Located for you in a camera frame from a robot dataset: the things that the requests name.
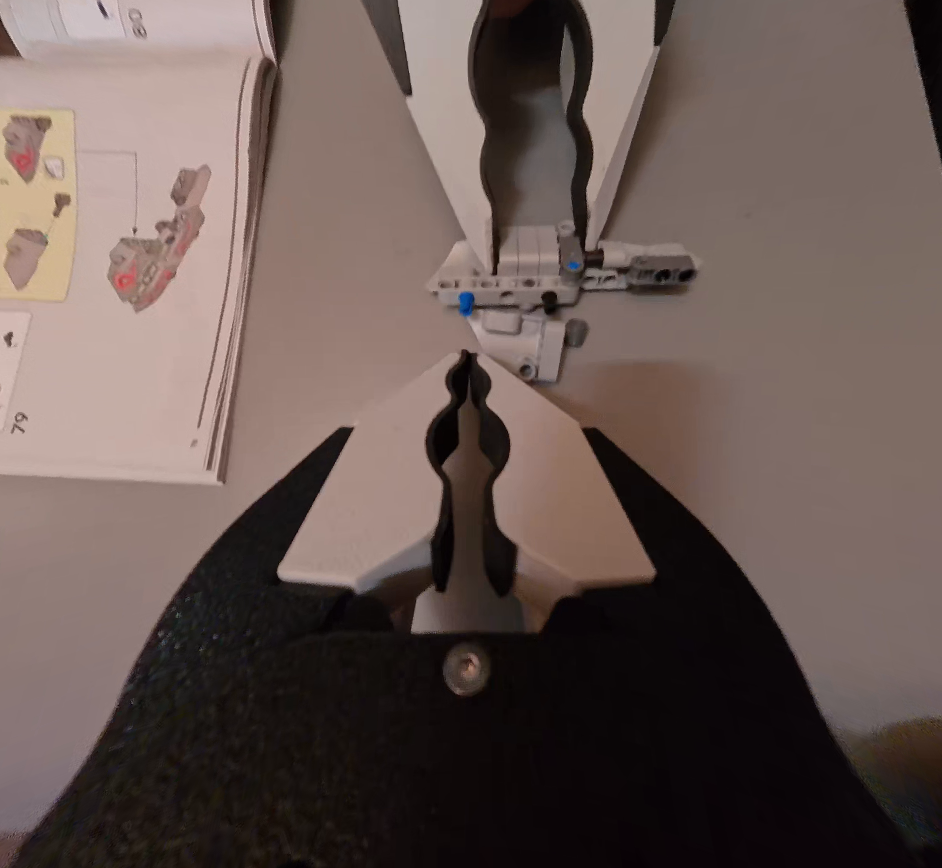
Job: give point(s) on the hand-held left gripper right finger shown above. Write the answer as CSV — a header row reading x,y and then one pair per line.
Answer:
x,y
574,500

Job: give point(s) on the brick instruction booklet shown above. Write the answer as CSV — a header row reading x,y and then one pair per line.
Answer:
x,y
132,257

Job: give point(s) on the person's black sweater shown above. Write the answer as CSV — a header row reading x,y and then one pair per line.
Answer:
x,y
920,14

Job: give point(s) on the long grey brick assembly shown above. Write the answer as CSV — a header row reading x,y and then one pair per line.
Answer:
x,y
530,257

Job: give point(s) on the small grey brick panel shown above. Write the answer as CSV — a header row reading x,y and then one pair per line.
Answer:
x,y
530,345

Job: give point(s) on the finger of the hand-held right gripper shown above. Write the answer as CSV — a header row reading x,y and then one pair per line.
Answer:
x,y
438,36
622,36

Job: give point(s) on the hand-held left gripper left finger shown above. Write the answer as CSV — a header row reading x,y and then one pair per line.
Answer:
x,y
368,500

